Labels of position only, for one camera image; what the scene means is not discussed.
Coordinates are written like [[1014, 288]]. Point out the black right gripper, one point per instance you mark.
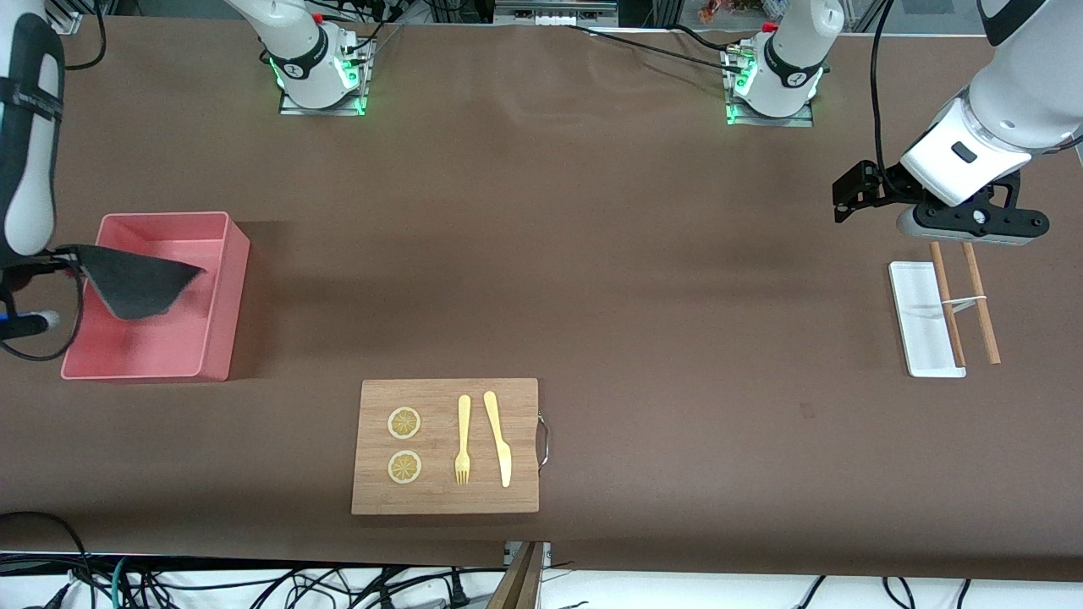
[[34, 266]]

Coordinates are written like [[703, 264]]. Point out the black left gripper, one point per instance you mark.
[[885, 188]]

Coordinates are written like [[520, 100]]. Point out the grey and pink microfibre cloth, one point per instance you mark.
[[135, 283]]

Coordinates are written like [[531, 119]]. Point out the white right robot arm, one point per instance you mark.
[[30, 169]]

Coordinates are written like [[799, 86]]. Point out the wooden rack rod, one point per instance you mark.
[[980, 296], [946, 296]]

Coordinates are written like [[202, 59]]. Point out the thin white rod band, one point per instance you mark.
[[969, 299]]

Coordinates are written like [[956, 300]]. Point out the pink plastic bin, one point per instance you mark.
[[169, 347]]

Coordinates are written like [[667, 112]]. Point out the colourful small item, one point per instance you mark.
[[719, 10]]

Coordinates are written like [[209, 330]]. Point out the lemon slice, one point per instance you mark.
[[404, 467], [404, 423]]

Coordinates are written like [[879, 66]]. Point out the grey metal device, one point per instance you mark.
[[550, 13]]

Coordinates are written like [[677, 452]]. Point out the yellow plastic fork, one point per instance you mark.
[[464, 414]]

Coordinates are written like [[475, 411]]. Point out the wooden cutting board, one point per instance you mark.
[[440, 495]]

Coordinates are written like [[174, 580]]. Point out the yellow plastic knife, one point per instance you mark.
[[499, 444]]

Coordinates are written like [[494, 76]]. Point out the white rack base plate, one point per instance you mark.
[[918, 330]]

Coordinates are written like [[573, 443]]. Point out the aluminium frame profile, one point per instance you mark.
[[73, 21]]

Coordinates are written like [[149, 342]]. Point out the small metal bracket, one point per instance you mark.
[[546, 554]]

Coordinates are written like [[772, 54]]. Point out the wooden post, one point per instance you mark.
[[520, 584]]

